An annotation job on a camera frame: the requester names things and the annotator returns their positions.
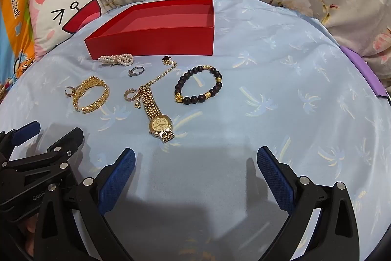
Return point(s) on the gold hoop earring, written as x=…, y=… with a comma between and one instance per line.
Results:
x=126, y=95
x=67, y=92

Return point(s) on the light blue palm-print sheet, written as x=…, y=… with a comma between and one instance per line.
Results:
x=275, y=80

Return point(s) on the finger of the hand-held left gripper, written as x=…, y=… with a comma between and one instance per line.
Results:
x=67, y=141
x=26, y=131

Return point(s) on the red cardboard box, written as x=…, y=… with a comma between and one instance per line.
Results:
x=152, y=40

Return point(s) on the white pink cat pillow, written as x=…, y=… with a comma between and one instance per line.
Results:
x=61, y=16

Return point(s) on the gold wristwatch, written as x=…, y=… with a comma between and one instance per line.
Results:
x=160, y=125

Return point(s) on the purple flat object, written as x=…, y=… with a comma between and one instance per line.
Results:
x=366, y=71

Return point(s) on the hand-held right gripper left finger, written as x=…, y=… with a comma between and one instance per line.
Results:
x=117, y=181

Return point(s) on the person's left hand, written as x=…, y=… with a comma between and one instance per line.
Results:
x=30, y=227

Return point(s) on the colourful cartoon blanket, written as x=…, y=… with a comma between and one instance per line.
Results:
x=15, y=19

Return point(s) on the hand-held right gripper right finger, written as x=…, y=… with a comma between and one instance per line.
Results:
x=275, y=175

